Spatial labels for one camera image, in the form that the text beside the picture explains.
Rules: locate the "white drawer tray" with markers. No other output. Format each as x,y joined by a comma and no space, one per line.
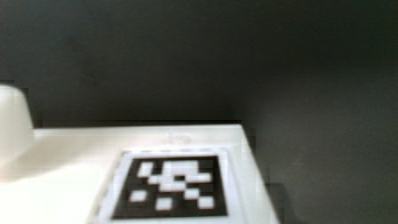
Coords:
134,175

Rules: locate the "white U-shaped table fence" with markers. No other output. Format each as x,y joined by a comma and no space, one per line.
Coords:
16,131

